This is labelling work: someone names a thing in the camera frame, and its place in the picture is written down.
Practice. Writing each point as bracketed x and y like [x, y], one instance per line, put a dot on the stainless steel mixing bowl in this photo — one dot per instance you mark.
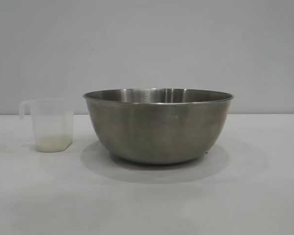
[156, 129]

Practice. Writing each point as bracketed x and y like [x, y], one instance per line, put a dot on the clear plastic measuring cup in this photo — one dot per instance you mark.
[52, 117]

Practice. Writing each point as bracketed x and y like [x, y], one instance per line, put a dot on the white rice grains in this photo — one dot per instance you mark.
[54, 144]

